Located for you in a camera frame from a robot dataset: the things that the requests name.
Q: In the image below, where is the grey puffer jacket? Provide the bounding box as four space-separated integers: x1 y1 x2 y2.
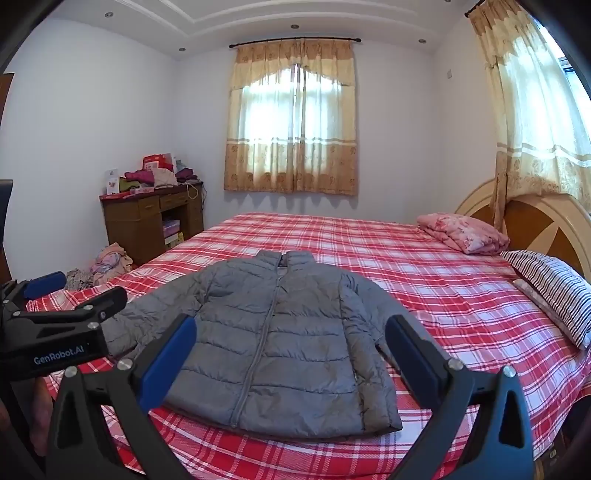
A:
103 251 407 440

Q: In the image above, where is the clothes pile on floor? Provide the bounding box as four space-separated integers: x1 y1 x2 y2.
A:
65 243 133 291

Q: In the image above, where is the clothes pile on desk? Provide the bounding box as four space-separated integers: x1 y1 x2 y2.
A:
119 167 199 193

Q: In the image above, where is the brown wooden desk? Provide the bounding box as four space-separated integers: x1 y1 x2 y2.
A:
100 181 204 266

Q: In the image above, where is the white card on desk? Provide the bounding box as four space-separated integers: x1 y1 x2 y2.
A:
105 168 119 195

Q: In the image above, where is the red plaid bed sheet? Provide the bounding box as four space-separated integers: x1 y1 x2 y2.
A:
25 211 591 480

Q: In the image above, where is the red box on desk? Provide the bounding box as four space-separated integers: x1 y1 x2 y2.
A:
142 153 174 172

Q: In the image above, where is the striped pillow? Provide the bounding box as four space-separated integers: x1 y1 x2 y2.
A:
501 250 590 350

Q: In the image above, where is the pink floral folded blanket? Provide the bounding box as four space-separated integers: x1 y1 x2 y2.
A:
417 213 510 256

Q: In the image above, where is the cream wooden headboard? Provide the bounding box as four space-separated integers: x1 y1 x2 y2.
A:
455 178 591 282

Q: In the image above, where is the beige side window curtain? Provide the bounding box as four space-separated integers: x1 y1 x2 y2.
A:
468 1 590 226

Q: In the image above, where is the black curtain rod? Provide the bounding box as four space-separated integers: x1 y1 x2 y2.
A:
228 37 362 49

